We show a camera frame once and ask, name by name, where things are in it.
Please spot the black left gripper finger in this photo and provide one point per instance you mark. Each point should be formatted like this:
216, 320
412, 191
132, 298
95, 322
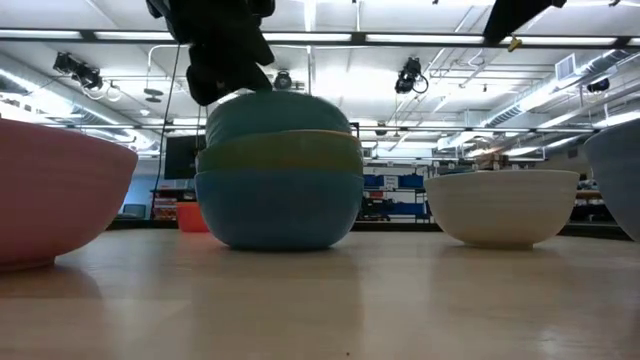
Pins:
252, 57
210, 77

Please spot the teal plastic bowl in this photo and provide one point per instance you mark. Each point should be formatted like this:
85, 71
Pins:
275, 115

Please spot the light green plastic bowl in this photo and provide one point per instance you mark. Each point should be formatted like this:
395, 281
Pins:
280, 152

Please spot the orange plastic bowl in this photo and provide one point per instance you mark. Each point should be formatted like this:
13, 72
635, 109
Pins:
190, 217

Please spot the light blue plastic bowl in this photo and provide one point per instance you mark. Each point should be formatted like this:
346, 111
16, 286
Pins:
280, 210

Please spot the pink plastic bowl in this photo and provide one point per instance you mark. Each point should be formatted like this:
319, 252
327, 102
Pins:
55, 200

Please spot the white plastic bowl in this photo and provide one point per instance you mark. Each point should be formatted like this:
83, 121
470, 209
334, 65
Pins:
500, 210

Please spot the blue-grey plastic bowl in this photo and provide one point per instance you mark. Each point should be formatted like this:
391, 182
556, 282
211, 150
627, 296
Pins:
620, 175

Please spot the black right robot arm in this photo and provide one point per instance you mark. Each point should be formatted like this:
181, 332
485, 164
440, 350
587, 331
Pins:
515, 17

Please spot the shelf with blue bins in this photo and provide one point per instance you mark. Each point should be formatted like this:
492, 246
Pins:
395, 196

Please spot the black monitor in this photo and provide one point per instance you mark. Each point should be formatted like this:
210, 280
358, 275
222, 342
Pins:
180, 157

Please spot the yellow clip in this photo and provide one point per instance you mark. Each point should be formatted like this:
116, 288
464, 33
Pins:
514, 44

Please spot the black aluminium rig frame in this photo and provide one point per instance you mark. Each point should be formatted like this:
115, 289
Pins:
357, 37

